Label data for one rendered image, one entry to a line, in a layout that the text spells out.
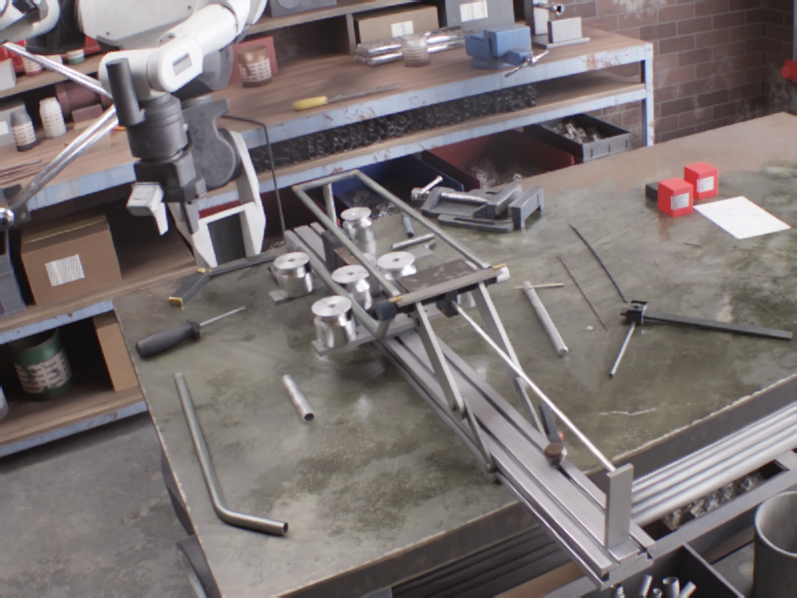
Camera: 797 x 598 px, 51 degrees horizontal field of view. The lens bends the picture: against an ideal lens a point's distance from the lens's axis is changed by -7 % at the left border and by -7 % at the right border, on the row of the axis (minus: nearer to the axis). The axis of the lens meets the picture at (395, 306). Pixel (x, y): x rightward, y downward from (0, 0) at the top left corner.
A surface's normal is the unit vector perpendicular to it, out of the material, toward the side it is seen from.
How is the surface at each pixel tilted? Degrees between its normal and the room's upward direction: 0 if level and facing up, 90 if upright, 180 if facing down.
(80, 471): 0
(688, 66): 90
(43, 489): 0
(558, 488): 0
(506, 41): 90
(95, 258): 90
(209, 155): 76
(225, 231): 94
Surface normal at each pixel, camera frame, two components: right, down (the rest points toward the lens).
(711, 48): 0.40, 0.40
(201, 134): 0.49, 0.12
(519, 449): -0.11, -0.87
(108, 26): 0.01, 0.28
